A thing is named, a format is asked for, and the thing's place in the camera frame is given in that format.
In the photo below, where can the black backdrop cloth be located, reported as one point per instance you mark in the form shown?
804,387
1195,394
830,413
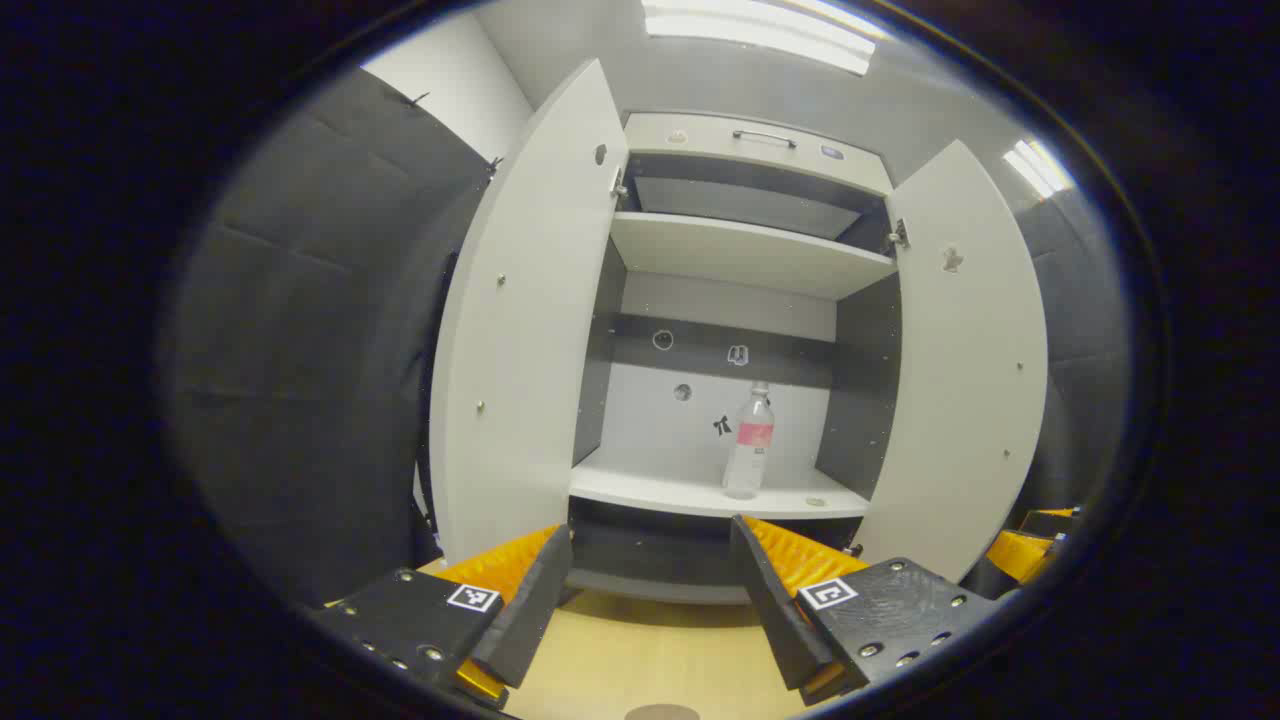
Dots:
320,350

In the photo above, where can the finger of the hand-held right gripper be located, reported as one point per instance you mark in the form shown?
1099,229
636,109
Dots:
1020,555

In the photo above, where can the white cabinet drawer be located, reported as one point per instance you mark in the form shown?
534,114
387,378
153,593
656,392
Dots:
700,145

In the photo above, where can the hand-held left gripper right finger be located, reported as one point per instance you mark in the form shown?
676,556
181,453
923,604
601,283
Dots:
775,610

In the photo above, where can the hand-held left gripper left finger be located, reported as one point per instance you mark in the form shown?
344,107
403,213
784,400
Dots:
530,620

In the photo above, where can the white cabinet door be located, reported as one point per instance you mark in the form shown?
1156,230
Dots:
520,350
960,400

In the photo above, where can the small ceiling light panel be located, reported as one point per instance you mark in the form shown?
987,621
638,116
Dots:
1038,168

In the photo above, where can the round brown coaster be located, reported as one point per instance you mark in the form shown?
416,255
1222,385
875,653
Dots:
660,713

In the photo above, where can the clear plastic bottle pink label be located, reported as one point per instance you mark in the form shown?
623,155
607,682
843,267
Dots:
748,455

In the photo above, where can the large ceiling light panel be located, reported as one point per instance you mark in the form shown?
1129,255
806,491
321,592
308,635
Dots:
760,30

